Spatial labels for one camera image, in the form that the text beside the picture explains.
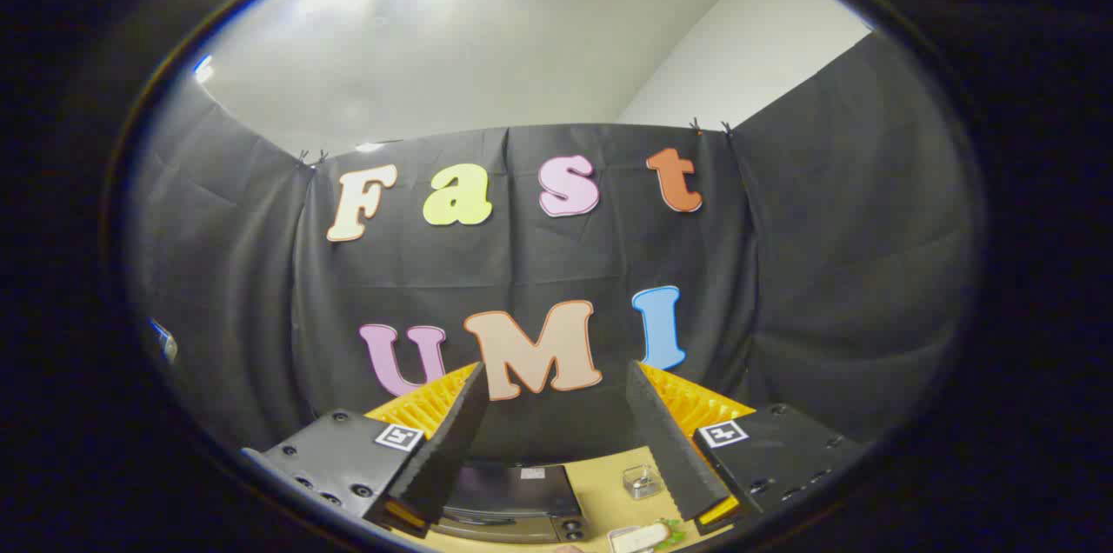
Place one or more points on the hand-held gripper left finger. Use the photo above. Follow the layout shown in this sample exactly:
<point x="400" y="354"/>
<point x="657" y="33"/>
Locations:
<point x="448" y="449"/>

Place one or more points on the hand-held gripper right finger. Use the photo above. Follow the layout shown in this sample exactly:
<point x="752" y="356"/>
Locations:
<point x="665" y="449"/>

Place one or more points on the black toaster oven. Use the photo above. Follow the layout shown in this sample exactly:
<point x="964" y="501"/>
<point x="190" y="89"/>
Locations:
<point x="513" y="501"/>

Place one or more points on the lettuce sandwich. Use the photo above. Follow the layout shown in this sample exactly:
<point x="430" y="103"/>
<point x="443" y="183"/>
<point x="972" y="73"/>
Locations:
<point x="639" y="537"/>

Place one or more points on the clear glass jar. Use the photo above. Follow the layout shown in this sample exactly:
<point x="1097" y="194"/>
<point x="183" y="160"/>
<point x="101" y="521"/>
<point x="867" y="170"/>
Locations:
<point x="642" y="482"/>

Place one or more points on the small white blue object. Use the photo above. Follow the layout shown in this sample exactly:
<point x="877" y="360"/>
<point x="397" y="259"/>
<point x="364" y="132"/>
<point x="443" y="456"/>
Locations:
<point x="165" y="343"/>

